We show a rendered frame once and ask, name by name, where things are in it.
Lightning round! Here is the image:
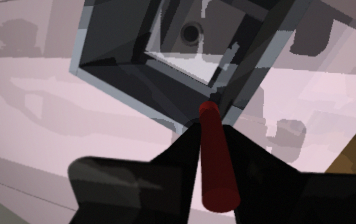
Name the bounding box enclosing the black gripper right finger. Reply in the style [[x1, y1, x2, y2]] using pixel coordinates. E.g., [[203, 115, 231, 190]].
[[223, 124, 356, 224]]

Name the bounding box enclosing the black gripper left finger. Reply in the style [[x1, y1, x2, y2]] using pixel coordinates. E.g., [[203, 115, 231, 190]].
[[67, 123, 202, 224]]

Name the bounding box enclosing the dark red peg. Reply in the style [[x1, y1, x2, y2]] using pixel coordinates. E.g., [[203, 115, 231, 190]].
[[199, 101, 241, 213]]

